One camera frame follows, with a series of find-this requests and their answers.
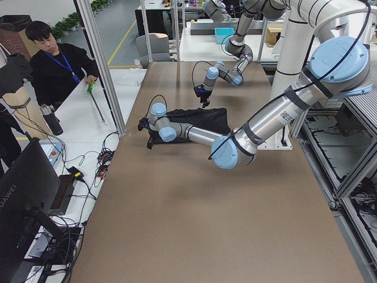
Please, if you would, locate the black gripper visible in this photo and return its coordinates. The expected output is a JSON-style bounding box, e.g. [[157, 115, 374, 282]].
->
[[138, 117, 160, 149], [194, 84, 213, 108]]

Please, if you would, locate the black t-shirt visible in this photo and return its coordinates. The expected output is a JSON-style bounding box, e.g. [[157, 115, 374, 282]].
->
[[153, 107, 232, 145]]

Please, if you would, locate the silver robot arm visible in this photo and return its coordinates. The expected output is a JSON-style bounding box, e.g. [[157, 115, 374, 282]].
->
[[138, 1, 376, 169], [194, 1, 286, 107]]

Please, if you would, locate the metal reacher grabber tool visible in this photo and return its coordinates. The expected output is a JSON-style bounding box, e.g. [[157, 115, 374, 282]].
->
[[87, 82, 108, 126]]

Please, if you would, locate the blue teach pendant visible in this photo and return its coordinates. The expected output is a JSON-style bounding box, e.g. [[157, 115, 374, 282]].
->
[[39, 141, 62, 166]]

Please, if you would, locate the black water bottle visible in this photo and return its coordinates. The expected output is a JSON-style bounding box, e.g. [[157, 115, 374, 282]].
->
[[40, 104, 64, 136]]

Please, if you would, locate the person in black sweater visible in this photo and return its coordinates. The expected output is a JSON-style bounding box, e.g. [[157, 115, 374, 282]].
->
[[25, 21, 99, 109]]

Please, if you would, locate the black computer monitor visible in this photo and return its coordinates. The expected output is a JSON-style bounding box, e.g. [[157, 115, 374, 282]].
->
[[1, 138, 72, 282]]

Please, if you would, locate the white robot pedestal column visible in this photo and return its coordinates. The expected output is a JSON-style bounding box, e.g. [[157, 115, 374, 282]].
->
[[244, 1, 318, 154]]

